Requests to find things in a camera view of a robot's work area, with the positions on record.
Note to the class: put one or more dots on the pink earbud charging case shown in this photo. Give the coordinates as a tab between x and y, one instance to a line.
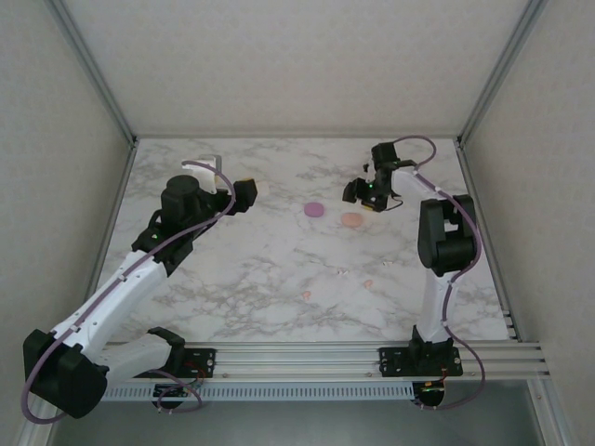
352	220

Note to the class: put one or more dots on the purple earbud charging case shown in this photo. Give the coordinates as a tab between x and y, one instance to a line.
313	210

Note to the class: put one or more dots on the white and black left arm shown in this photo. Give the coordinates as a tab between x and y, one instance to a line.
125	297

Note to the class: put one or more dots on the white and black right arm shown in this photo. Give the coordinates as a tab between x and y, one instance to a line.
434	302

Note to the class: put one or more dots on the small controller circuit board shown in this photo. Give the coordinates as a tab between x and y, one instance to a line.
433	388
174	391

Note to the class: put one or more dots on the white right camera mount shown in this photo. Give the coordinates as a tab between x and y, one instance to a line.
366	166

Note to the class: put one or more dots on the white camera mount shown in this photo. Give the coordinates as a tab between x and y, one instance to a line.
366	166
197	169

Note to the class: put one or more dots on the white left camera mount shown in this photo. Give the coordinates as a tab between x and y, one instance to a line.
197	169

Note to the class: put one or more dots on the aluminium table edge rail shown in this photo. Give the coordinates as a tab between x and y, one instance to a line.
485	232
124	173

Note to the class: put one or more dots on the aluminium frame post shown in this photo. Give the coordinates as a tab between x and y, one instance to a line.
499	69
551	418
95	69

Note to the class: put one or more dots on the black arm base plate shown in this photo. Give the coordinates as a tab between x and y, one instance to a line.
390	362
204	360

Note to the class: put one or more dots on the wide aluminium mounting rail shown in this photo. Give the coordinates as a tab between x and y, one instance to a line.
297	360

